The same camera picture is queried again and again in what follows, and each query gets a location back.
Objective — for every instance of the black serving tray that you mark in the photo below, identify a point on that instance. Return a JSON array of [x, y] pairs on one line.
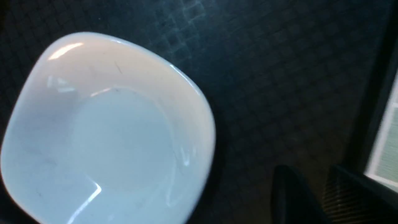
[[285, 78]]

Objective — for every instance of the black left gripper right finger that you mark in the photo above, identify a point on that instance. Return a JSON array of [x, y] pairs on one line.
[[353, 198]]

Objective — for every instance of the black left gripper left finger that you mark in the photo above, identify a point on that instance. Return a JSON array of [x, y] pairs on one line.
[[292, 201]]

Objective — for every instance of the white small square bowl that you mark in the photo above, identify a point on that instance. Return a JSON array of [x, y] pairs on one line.
[[105, 131]]

